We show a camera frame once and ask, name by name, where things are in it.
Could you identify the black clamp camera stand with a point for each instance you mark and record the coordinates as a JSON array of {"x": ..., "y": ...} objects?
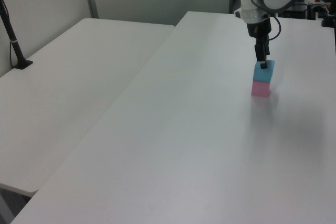
[{"x": 327, "y": 22}]

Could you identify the black equipment box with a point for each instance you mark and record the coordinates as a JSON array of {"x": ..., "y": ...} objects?
[{"x": 294, "y": 12}]

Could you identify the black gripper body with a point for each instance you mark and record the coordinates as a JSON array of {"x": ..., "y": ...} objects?
[{"x": 258, "y": 30}]

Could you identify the blue cube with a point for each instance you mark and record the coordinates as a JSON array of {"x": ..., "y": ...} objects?
[{"x": 262, "y": 75}]

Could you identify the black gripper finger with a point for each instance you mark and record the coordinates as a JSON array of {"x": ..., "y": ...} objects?
[
  {"x": 267, "y": 47},
  {"x": 260, "y": 52}
]

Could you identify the pink cube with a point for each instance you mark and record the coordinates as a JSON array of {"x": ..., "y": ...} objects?
[{"x": 260, "y": 89}]

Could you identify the black pole with base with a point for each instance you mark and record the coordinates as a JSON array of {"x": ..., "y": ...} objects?
[{"x": 15, "y": 51}]

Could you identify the white side table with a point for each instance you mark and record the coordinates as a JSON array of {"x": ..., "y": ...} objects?
[{"x": 65, "y": 90}]

